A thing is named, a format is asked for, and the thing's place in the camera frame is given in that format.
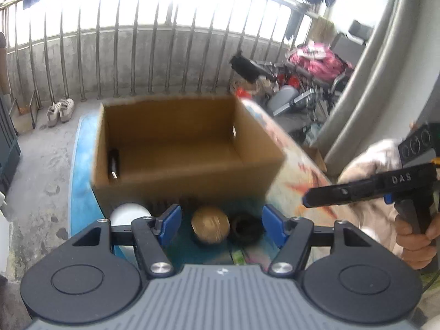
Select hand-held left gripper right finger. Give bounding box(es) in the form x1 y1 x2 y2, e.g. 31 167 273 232
262 204 377 277

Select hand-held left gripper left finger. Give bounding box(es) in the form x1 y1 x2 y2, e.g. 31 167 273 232
65 204 182 279

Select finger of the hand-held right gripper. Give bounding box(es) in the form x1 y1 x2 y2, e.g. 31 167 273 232
302 178 379 209

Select black tape roll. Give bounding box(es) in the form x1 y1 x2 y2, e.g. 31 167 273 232
229 213 263 246

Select gold round lid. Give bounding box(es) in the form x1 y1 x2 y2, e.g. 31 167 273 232
191 205 230 245

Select brown cardboard box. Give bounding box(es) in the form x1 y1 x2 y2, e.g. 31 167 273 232
90 95 287 214

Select person's right hand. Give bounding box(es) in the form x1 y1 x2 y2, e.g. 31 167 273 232
395 213 440 271

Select pale pink cloth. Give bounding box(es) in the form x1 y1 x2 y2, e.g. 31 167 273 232
337 138 409 258

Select cardboard piece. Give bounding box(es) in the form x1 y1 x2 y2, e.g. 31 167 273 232
302 147 328 173

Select white round jar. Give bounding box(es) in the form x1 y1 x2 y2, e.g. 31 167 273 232
109 203 148 262

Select black tube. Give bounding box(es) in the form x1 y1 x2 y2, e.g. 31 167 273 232
108 148 120 181

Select grey curtain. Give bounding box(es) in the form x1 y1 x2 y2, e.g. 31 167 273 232
323 0 440 176

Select grey plastic seat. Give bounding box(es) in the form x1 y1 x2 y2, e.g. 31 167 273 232
267 85 298 117

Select pink bag on clutter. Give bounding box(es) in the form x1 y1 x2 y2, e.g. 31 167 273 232
289 41 354 79

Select black chair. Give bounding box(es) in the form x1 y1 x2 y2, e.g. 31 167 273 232
331 20 374 63

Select black bag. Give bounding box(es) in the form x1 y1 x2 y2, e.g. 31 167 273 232
230 55 266 84

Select dark grey cabinet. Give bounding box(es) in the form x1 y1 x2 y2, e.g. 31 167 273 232
0 96 21 193

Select metal balcony railing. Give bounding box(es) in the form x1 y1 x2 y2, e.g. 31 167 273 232
0 0 331 103

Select metal rack frame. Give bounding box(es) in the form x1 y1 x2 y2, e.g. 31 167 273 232
10 91 42 133

